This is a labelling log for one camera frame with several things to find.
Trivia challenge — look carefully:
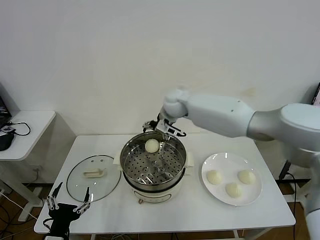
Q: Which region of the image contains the perforated steel steamer basket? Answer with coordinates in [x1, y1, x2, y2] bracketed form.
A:
[119, 130, 187, 187]

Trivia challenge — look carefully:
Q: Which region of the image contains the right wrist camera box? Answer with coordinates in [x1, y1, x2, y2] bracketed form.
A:
[159, 119, 187, 138]

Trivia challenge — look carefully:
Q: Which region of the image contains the cream electric cooking pot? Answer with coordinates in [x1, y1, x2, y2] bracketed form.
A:
[112, 151, 195, 206]

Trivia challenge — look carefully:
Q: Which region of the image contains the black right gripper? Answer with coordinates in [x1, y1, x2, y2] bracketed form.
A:
[142, 113, 171, 141]

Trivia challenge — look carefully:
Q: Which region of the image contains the glass lid with cream handle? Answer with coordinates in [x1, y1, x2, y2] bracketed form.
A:
[66, 154, 122, 203]

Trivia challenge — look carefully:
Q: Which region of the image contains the laptop beside table label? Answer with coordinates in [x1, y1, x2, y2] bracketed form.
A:
[311, 83, 320, 106]

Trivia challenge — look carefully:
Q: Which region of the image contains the black computer mouse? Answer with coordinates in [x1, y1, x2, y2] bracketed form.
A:
[0, 133, 15, 152]

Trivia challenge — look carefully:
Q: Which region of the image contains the black looped cable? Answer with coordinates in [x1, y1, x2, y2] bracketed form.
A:
[7, 121, 32, 138]

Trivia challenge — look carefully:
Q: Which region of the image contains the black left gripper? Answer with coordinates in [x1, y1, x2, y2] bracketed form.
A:
[42, 181, 92, 233]

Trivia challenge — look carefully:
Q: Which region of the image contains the white round plate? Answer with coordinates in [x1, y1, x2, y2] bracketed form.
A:
[201, 152, 263, 207]

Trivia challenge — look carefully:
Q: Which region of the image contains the black power adapter cable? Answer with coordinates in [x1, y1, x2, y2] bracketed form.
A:
[278, 159, 305, 208]

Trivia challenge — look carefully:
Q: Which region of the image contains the black metal floor frame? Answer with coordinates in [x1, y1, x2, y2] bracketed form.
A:
[276, 177, 312, 187]

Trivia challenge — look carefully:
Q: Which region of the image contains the laptop beside black mouse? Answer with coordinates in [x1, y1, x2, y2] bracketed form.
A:
[0, 82, 13, 129]

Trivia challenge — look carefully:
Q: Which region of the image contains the white steamed baozi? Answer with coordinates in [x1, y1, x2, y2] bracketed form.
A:
[144, 138, 160, 154]
[206, 169, 223, 186]
[237, 169, 257, 185]
[224, 182, 242, 199]

